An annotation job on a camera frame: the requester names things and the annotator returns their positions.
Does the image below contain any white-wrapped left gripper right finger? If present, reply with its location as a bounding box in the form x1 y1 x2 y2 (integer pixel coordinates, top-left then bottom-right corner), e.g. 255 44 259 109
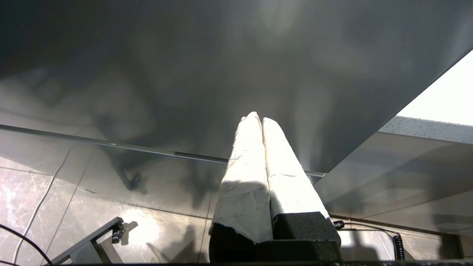
262 117 341 243

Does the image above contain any thin black cable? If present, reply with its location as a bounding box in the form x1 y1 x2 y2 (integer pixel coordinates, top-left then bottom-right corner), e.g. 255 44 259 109
0 224 54 265

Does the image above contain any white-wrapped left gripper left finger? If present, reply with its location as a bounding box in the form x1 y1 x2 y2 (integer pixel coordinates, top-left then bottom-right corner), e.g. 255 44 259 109
209 112 274 263

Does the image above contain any grey tall cabinet door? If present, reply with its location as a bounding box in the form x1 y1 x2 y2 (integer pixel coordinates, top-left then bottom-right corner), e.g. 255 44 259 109
0 0 473 178

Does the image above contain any white cable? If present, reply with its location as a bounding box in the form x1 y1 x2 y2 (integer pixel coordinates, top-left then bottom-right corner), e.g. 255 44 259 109
13 146 76 265

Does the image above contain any grey base cabinet front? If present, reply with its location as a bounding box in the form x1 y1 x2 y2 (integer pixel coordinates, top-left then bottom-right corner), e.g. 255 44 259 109
314 131 473 237

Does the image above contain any coiled black cable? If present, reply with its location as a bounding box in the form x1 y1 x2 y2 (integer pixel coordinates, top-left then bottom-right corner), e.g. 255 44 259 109
392 233 406 261

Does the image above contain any grey metal base frame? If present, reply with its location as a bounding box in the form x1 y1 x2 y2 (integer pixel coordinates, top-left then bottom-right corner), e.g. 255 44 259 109
44 217 125 265

